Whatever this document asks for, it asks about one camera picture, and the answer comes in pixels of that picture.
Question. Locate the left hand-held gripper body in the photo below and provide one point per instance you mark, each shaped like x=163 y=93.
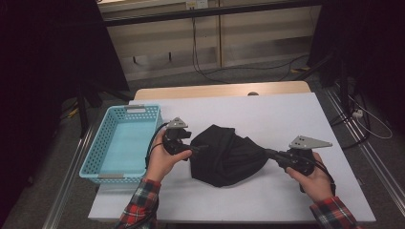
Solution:
x=176 y=133

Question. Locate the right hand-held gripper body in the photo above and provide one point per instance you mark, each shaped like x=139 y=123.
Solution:
x=299 y=159

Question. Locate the black shorts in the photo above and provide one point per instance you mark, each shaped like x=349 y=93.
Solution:
x=229 y=156

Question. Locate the light blue plastic basket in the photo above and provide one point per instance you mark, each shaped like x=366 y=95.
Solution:
x=127 y=146

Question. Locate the person's right hand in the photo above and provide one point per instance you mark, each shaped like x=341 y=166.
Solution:
x=313 y=184

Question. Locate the person's left hand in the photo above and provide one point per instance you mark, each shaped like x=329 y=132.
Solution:
x=162 y=162

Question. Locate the wooden table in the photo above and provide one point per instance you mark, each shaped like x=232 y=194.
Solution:
x=165 y=93

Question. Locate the black cloth garment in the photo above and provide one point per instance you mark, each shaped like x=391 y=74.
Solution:
x=191 y=203

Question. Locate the dark table grommet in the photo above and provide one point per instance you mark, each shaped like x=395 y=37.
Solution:
x=253 y=93

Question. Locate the white plug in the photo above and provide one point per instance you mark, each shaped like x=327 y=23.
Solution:
x=358 y=113

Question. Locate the beige cabinet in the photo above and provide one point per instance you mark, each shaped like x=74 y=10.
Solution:
x=254 y=38

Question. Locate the black horizontal bar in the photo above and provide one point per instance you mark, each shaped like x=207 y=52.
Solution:
x=207 y=12

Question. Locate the black curtain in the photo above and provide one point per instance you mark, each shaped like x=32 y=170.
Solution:
x=47 y=47
x=366 y=38

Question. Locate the metal floor rail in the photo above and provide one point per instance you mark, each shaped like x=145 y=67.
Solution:
x=374 y=159
x=68 y=181

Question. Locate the white wall socket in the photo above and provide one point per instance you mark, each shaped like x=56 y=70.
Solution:
x=197 y=4

